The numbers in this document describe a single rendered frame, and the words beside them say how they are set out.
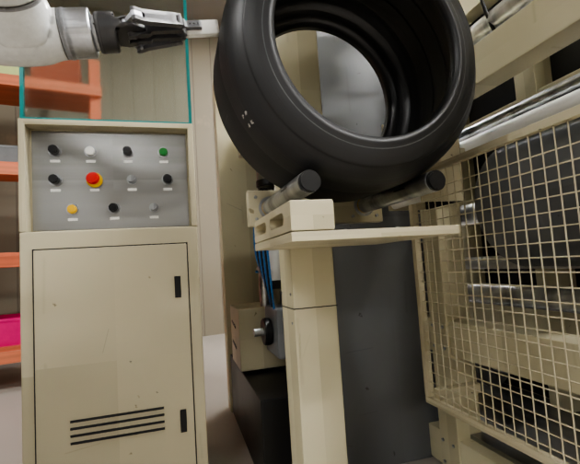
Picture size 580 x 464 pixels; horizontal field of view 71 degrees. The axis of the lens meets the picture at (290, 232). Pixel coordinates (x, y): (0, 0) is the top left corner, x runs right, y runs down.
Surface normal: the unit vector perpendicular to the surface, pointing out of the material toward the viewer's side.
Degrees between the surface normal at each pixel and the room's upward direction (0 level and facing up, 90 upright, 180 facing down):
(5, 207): 90
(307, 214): 90
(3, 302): 90
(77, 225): 90
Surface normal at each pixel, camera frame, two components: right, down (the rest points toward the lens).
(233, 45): -0.52, 0.03
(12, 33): 0.29, 0.78
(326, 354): 0.27, -0.09
